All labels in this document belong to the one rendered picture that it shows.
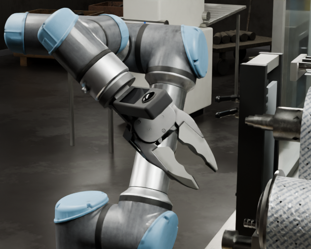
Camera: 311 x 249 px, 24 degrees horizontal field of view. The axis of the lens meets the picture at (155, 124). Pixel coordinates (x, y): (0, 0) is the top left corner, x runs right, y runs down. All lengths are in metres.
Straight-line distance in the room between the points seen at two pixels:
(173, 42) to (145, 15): 4.64
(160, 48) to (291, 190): 0.60
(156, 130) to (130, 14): 5.19
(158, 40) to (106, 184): 3.47
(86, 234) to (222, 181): 3.58
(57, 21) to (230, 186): 3.90
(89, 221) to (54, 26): 0.51
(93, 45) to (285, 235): 0.42
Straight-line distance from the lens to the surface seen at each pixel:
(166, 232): 1.51
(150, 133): 1.13
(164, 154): 1.13
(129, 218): 1.50
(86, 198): 1.57
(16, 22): 1.33
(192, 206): 4.62
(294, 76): 1.34
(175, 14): 6.39
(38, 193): 4.89
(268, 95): 1.47
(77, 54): 1.16
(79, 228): 1.54
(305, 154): 1.31
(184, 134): 1.15
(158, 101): 1.06
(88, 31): 1.18
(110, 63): 1.15
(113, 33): 1.25
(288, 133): 1.35
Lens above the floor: 1.68
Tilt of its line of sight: 15 degrees down
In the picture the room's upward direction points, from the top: straight up
